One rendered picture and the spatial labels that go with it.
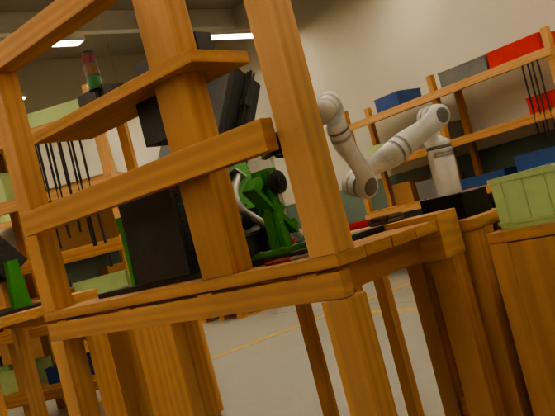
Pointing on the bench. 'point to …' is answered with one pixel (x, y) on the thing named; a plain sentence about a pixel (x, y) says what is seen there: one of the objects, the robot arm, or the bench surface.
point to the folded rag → (386, 219)
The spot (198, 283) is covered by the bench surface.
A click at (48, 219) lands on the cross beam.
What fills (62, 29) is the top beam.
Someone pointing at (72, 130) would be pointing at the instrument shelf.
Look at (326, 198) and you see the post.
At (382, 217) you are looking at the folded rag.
